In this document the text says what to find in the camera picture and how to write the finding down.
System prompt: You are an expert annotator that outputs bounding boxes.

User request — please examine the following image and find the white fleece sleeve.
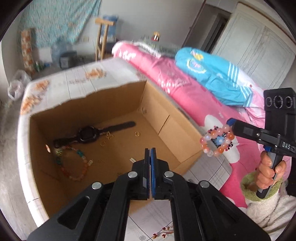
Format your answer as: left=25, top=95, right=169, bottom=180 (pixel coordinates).
left=240, top=173, right=295, bottom=240

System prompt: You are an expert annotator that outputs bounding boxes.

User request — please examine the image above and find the right hand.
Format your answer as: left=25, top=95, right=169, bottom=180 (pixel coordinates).
left=254, top=151, right=287, bottom=190

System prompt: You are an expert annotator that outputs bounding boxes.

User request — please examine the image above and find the patterned gift box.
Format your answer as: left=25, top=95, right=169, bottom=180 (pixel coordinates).
left=21, top=29, right=35, bottom=75

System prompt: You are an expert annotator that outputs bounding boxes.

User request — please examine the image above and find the teal floral hanging cloth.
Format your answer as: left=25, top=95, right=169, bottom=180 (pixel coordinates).
left=18, top=0, right=101, bottom=48

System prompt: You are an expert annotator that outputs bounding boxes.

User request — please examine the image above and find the brown cardboard box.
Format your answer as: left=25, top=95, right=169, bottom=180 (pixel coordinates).
left=29, top=81, right=201, bottom=217

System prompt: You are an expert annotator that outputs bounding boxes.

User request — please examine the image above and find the colourful bead bracelet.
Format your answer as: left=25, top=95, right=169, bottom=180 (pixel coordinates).
left=54, top=146, right=90, bottom=182

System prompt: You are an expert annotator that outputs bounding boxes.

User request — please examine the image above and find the white wardrobe door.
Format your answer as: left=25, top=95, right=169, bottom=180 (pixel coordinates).
left=212, top=2, right=295, bottom=89

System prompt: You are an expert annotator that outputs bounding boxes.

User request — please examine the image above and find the black camera module right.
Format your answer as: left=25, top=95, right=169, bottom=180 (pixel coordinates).
left=263, top=87, right=295, bottom=141

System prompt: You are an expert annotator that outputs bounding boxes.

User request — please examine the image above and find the pink floral quilt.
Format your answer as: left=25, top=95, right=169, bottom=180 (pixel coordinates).
left=111, top=41, right=292, bottom=209

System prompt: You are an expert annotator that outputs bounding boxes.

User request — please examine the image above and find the orange pink bead bracelet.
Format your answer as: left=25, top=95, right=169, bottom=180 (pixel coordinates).
left=200, top=124, right=235, bottom=158

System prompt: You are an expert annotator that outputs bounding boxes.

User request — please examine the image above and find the floral table cloth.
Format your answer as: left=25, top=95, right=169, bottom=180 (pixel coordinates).
left=16, top=58, right=233, bottom=241

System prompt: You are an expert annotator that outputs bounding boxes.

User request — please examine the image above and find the blue cartoon blanket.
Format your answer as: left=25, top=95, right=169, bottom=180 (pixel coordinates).
left=175, top=47, right=254, bottom=107

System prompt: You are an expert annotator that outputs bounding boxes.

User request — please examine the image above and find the gold ring clasp pair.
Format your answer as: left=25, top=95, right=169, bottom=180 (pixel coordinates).
left=100, top=131, right=114, bottom=147

